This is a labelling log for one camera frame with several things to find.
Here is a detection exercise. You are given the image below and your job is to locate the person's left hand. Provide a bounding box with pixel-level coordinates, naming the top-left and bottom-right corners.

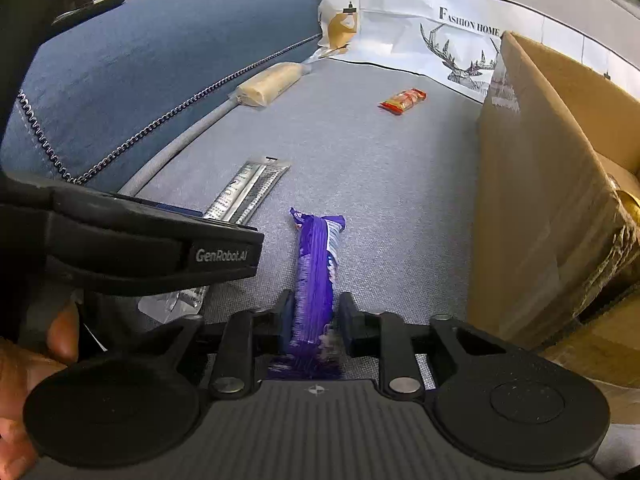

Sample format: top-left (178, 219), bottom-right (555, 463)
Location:
top-left (0, 303), bottom-right (82, 480)

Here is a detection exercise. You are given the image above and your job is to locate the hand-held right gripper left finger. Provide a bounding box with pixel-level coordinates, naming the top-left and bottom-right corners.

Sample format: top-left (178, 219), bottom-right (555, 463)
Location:
top-left (165, 289), bottom-right (296, 402)

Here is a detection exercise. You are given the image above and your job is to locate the brown cardboard box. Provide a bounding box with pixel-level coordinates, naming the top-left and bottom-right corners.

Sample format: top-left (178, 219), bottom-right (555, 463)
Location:
top-left (465, 30), bottom-right (640, 388)

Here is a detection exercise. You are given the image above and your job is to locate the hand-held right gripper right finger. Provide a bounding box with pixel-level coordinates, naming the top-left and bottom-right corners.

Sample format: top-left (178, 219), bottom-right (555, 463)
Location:
top-left (337, 291), bottom-right (542, 402)

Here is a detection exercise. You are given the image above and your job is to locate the beige wrapped bread roll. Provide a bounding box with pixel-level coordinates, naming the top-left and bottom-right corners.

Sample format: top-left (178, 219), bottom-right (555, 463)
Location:
top-left (234, 61), bottom-right (306, 110)

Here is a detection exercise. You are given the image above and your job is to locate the purple snack bar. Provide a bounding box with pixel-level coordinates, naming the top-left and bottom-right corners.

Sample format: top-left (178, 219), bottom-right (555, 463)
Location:
top-left (267, 207), bottom-right (347, 381)

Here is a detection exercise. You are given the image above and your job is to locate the blue cushion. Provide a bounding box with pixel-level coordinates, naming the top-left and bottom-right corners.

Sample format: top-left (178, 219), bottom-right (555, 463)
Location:
top-left (0, 0), bottom-right (326, 197)

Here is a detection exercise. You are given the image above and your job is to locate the silver snack packet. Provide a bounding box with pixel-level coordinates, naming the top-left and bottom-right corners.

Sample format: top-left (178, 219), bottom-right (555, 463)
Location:
top-left (138, 156), bottom-right (292, 324)

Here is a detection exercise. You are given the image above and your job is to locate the small red orange snack packet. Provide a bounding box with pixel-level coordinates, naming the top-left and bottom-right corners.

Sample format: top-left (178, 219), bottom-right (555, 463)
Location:
top-left (378, 88), bottom-right (428, 117)

